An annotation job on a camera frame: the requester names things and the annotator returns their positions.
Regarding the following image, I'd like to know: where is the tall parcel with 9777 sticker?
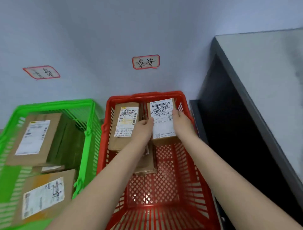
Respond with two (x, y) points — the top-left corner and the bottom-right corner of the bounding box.
(108, 102), (140, 152)

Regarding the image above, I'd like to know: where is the person's left forearm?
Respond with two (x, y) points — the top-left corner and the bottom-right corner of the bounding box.
(46, 141), (148, 230)

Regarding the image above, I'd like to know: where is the small smooth cardboard box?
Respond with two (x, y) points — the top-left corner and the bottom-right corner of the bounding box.
(146, 98), (181, 146)

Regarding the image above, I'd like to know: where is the yellow-taped cardboard box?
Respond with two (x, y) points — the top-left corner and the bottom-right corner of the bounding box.
(12, 169), (76, 227)

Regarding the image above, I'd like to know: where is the red plastic basket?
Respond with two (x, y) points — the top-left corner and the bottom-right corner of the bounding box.
(96, 91), (222, 230)

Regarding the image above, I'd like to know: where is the red-framed wall label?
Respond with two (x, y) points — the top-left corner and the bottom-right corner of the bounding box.
(23, 65), (61, 80)
(132, 55), (160, 70)

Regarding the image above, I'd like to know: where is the dark table side panel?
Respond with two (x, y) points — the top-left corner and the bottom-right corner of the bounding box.
(189, 38), (303, 230)

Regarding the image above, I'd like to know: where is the long narrow cardboard box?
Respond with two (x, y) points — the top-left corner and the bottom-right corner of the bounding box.
(134, 103), (158, 175)

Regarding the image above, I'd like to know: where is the green plastic basket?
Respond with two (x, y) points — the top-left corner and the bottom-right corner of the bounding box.
(0, 99), (102, 230)

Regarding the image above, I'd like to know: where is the person's left hand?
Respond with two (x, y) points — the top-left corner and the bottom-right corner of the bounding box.
(131, 117), (155, 146)

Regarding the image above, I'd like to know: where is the person's right forearm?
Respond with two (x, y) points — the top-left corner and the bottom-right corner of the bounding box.
(181, 135), (303, 230)

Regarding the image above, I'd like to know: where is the person's right hand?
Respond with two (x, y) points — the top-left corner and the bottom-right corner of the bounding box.
(172, 109), (197, 143)

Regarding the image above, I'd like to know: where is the clear-taped cardboard box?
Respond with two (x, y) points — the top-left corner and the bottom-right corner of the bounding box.
(33, 165), (66, 173)

